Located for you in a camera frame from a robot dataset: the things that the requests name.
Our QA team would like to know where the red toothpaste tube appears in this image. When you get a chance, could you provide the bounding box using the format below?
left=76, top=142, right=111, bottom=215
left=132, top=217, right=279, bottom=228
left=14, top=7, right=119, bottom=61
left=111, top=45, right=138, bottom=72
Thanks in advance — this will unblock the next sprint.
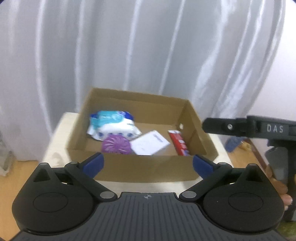
left=168, top=130, right=190, bottom=156

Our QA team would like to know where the blue white wet wipes pack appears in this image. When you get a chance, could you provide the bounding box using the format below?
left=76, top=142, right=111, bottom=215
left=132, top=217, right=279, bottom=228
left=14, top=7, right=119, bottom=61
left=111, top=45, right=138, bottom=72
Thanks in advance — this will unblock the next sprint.
left=87, top=110, right=142, bottom=141

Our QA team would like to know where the small white carton box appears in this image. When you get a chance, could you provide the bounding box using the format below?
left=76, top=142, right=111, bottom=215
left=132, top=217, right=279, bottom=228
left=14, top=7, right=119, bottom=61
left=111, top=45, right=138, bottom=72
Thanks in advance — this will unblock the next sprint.
left=130, top=131, right=170, bottom=156

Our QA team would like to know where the white curtain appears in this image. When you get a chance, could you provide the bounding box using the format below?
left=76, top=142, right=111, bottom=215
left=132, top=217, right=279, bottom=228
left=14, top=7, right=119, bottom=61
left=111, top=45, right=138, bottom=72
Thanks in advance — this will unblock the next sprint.
left=1, top=1, right=285, bottom=160

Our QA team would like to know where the small blue bottle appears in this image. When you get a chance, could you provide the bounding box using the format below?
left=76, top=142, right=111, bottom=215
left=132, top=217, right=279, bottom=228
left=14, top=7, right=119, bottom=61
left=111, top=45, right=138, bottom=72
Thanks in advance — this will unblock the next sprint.
left=224, top=136, right=246, bottom=152

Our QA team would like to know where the person's right hand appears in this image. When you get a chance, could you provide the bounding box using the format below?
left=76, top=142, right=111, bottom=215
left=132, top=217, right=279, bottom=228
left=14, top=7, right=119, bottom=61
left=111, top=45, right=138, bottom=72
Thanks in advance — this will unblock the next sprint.
left=265, top=165, right=292, bottom=211

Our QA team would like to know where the purple round air freshener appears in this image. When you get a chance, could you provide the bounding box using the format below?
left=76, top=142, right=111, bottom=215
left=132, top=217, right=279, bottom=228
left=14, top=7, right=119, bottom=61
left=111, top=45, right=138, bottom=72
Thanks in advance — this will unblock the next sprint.
left=101, top=135, right=132, bottom=155

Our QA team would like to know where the brown cardboard box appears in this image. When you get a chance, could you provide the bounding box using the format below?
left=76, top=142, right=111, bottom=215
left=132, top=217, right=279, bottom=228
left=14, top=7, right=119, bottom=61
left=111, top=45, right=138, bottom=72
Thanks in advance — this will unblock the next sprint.
left=67, top=88, right=218, bottom=183

